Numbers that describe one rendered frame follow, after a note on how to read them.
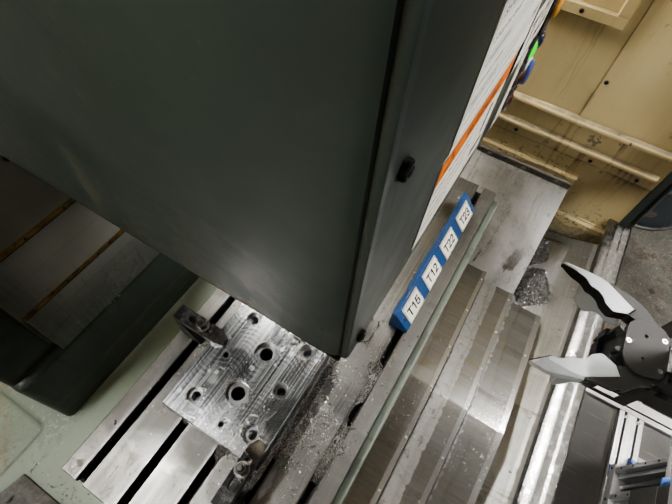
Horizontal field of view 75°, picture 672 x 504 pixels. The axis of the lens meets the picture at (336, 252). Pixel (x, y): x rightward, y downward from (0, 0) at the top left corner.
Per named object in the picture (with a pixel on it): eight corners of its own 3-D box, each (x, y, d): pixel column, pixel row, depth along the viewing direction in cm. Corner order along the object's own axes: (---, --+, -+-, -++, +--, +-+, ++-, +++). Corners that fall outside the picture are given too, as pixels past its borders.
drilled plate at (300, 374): (333, 352, 101) (334, 344, 97) (256, 471, 87) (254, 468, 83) (252, 302, 107) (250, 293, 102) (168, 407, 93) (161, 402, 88)
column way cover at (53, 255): (201, 218, 124) (144, 49, 81) (63, 356, 101) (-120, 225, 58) (188, 210, 125) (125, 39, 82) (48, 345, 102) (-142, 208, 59)
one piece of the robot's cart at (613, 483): (637, 479, 147) (643, 478, 144) (629, 520, 140) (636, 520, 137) (609, 464, 149) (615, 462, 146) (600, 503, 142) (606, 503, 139)
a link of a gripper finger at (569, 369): (520, 398, 52) (593, 390, 53) (543, 383, 47) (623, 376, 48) (512, 372, 54) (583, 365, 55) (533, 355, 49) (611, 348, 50)
